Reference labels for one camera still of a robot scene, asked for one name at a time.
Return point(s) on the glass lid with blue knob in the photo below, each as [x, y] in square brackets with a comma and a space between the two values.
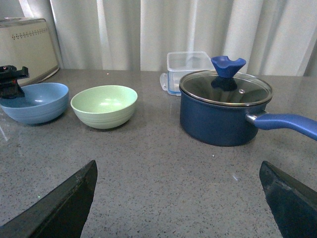
[225, 85]

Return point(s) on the blue bowl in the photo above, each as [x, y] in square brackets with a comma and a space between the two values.
[42, 102]

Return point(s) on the green bowl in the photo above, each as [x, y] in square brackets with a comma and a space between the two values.
[105, 107]

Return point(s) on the dark blue saucepan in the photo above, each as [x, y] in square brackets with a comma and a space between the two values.
[233, 126]

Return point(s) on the cream toaster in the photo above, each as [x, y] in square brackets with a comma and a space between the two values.
[27, 42]

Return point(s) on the clear plastic food container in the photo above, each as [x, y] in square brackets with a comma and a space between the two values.
[180, 64]

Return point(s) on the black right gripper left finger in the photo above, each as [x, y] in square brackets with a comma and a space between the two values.
[60, 214]

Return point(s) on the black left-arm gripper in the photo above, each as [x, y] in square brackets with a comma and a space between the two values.
[9, 87]

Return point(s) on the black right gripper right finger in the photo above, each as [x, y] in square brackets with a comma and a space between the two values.
[293, 204]

